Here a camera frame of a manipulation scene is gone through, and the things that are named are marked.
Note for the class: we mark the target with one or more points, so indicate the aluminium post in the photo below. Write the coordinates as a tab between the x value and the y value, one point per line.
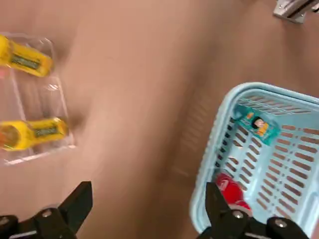
294	10

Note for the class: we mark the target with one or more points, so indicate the yellow drink bottle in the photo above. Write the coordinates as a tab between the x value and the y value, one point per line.
27	61
35	133

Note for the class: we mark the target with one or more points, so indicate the light blue plastic basket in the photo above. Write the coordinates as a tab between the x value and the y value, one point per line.
264	88

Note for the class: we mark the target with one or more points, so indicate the clear acrylic bottle tray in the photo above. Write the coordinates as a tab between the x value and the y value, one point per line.
57	104

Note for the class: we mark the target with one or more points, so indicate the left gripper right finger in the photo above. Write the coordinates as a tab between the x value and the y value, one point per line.
224	221

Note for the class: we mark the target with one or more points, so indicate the teal cartoon chips bag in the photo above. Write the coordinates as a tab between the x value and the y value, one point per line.
259	125

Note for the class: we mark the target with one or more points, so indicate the red cola bottle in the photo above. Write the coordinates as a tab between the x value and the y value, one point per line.
229	189

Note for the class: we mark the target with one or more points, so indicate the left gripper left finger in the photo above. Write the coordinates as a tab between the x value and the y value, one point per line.
62	219

